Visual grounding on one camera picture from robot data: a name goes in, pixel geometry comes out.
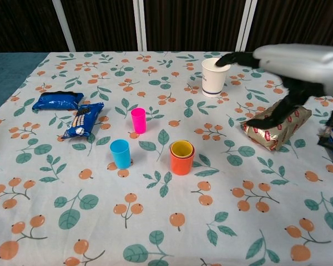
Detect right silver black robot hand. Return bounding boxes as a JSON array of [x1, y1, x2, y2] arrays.
[[215, 43, 333, 130]]

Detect yellow plastic cup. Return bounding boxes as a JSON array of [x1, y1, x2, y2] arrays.
[[170, 140, 194, 158]]

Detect pink plastic cup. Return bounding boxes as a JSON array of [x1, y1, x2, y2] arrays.
[[130, 108, 147, 134]]

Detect light blue plastic cup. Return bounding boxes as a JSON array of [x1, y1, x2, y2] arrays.
[[109, 139, 130, 169]]

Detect gold foil snack package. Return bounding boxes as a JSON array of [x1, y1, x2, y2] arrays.
[[240, 99, 313, 152]]

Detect white paper cup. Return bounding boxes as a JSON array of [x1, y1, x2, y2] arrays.
[[201, 58, 231, 99]]

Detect orange plastic cup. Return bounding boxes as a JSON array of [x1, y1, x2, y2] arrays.
[[169, 141, 196, 176]]

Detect floral leaf berry tablecloth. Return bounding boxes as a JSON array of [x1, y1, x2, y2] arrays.
[[0, 51, 333, 266]]

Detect blue cookie packet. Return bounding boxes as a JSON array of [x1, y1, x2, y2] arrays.
[[60, 101, 105, 140]]

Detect plain blue snack packet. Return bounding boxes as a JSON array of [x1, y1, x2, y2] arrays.
[[32, 90, 85, 112]]

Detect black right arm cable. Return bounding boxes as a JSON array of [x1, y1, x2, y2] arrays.
[[317, 101, 333, 152]]

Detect dark folding screen white frame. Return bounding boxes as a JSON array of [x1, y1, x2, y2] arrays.
[[0, 0, 333, 53]]

